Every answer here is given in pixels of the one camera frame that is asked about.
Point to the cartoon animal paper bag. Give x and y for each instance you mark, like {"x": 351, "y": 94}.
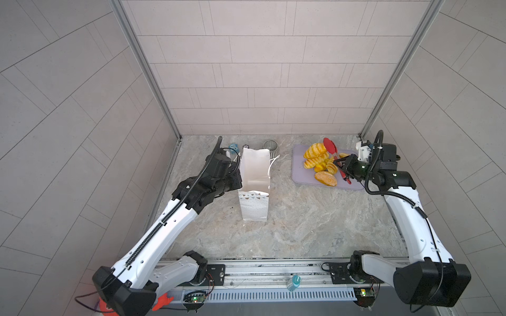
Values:
{"x": 255, "y": 168}

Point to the striped ceramic mug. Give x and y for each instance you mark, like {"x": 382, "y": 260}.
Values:
{"x": 273, "y": 148}

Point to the right green circuit board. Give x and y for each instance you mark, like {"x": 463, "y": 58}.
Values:
{"x": 365, "y": 294}

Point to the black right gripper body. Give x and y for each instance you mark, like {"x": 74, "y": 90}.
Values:
{"x": 356, "y": 168}

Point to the green circuit board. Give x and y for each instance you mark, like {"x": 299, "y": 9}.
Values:
{"x": 365, "y": 294}
{"x": 195, "y": 297}

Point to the left green circuit board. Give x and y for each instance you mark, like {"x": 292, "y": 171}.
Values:
{"x": 195, "y": 297}

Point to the teal small bottle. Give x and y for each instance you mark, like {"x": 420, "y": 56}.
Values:
{"x": 293, "y": 283}

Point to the ridged yellow fake bread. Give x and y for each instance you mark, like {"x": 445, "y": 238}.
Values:
{"x": 315, "y": 150}

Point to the metal base rail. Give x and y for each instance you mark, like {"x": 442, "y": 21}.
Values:
{"x": 265, "y": 280}

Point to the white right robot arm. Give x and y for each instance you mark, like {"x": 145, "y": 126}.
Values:
{"x": 432, "y": 277}

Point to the lilac cutting board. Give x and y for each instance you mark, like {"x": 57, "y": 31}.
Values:
{"x": 300, "y": 175}

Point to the red kitchen tongs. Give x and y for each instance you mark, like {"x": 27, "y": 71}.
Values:
{"x": 332, "y": 149}

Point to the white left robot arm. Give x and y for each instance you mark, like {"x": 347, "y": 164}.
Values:
{"x": 134, "y": 285}

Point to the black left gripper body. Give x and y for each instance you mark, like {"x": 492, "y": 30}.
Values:
{"x": 228, "y": 183}

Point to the braided yellow fake bread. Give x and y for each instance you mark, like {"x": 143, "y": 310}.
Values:
{"x": 328, "y": 166}

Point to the blue owl toy block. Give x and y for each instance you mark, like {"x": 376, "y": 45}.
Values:
{"x": 234, "y": 149}

